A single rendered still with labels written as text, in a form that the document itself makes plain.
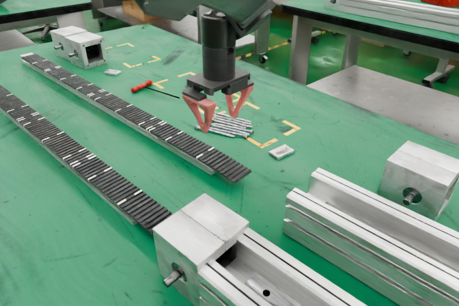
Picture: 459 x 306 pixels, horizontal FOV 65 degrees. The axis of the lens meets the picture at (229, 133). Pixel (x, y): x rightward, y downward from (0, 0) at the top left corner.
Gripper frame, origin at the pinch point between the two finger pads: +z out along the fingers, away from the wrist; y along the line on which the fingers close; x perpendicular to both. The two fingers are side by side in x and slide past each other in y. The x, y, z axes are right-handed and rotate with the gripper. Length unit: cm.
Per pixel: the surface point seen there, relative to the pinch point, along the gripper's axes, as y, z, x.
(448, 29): 144, 9, -3
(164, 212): -16.8, 9.6, -3.7
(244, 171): 1.0, 9.7, -5.7
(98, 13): 185, 72, 396
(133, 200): -18.9, 9.4, 2.5
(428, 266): -3.4, 4.1, -39.9
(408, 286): -4.4, 8.1, -38.8
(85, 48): 12, 6, 77
